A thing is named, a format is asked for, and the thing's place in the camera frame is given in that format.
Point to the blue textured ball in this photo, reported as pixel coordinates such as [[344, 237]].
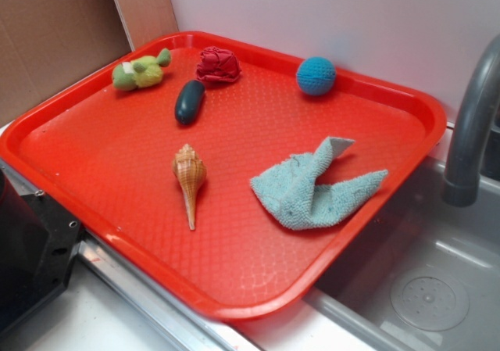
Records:
[[316, 76]]

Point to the red plastic tray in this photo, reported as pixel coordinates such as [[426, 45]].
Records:
[[107, 156]]

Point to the light blue microfiber cloth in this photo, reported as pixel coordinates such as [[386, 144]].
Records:
[[289, 192]]

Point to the orange spiral seashell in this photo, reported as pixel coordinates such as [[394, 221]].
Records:
[[190, 172]]

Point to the dark teal oval object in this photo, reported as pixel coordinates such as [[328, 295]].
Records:
[[188, 103]]

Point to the crumpled red cloth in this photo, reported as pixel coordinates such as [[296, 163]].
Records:
[[218, 65]]

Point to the green plush toy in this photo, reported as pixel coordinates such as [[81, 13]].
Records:
[[143, 72]]

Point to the grey plastic sink basin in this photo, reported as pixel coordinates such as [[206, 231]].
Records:
[[421, 275]]

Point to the grey faucet spout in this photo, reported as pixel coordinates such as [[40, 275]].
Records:
[[474, 148]]

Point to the brown cardboard panel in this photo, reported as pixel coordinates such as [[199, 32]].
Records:
[[47, 45]]

